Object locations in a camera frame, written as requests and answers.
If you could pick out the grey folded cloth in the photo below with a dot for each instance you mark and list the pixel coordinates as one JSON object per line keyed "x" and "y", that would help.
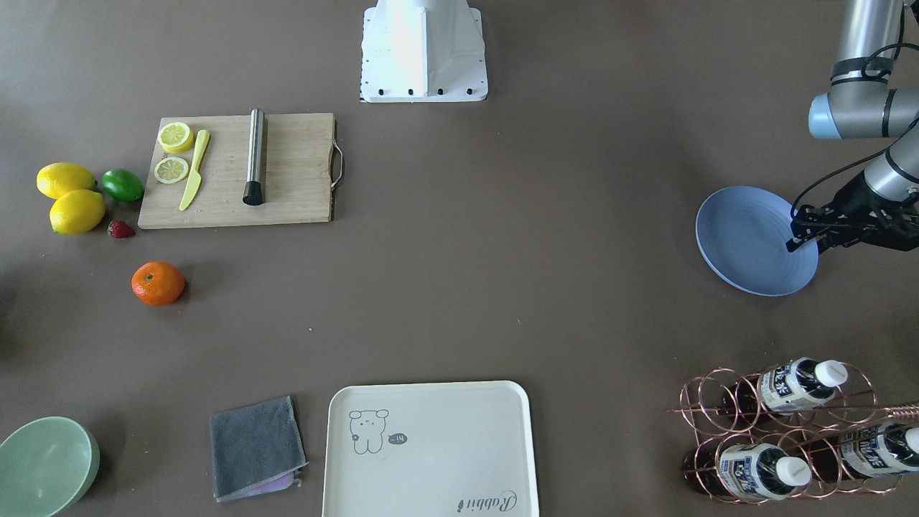
{"x": 256, "y": 450}

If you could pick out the dark drink bottle front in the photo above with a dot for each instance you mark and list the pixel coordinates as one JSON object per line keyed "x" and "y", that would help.
{"x": 746, "y": 473}

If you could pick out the cream rectangular tray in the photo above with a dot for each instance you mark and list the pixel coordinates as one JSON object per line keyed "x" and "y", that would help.
{"x": 430, "y": 449}

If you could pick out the red strawberry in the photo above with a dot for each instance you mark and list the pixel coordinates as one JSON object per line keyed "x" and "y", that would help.
{"x": 119, "y": 229}

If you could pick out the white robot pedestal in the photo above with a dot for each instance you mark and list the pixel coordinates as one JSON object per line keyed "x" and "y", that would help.
{"x": 423, "y": 52}

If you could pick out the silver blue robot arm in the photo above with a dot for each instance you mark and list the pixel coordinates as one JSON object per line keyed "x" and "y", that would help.
{"x": 860, "y": 102}

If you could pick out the lemon slice near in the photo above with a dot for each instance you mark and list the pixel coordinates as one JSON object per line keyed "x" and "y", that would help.
{"x": 171, "y": 170}

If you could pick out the dark drink bottle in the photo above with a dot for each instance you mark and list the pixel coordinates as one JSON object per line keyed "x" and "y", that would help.
{"x": 799, "y": 385}
{"x": 877, "y": 451}
{"x": 746, "y": 473}

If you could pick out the lemon slice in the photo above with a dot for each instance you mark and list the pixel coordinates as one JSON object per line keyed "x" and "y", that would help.
{"x": 176, "y": 137}
{"x": 171, "y": 170}

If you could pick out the yellow lemon back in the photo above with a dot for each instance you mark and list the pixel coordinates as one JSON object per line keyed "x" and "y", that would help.
{"x": 57, "y": 179}

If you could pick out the blue round plate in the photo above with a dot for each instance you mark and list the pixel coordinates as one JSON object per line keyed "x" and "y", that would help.
{"x": 741, "y": 233}

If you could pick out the green bowl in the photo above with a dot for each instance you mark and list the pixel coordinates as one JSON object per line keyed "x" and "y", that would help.
{"x": 46, "y": 466}

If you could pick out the orange fruit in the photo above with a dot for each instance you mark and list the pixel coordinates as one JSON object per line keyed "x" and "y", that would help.
{"x": 158, "y": 283}

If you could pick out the lemon slice far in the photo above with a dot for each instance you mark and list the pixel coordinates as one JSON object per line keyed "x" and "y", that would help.
{"x": 176, "y": 137}

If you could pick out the yellow lemon front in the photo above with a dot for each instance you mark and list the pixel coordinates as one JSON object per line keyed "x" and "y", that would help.
{"x": 78, "y": 211}

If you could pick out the steel cylinder black tip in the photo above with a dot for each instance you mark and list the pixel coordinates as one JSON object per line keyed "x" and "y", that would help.
{"x": 254, "y": 191}

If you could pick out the yellow plastic knife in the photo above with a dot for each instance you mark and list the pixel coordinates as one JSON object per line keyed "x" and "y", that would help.
{"x": 194, "y": 178}

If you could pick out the yellow lemon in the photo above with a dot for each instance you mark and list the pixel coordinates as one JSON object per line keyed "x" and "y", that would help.
{"x": 78, "y": 211}
{"x": 57, "y": 179}

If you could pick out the dark drink bottle upper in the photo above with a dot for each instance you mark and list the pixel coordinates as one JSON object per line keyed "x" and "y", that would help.
{"x": 799, "y": 385}

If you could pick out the copper wire bottle rack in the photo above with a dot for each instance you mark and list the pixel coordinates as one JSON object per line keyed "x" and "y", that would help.
{"x": 855, "y": 406}

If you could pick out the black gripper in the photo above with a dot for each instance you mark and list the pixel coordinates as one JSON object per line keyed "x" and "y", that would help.
{"x": 854, "y": 195}

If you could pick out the dark drink bottle middle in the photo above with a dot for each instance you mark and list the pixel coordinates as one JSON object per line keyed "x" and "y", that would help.
{"x": 877, "y": 451}

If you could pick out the green lime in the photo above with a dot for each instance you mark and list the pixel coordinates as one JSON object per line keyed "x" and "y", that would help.
{"x": 122, "y": 185}

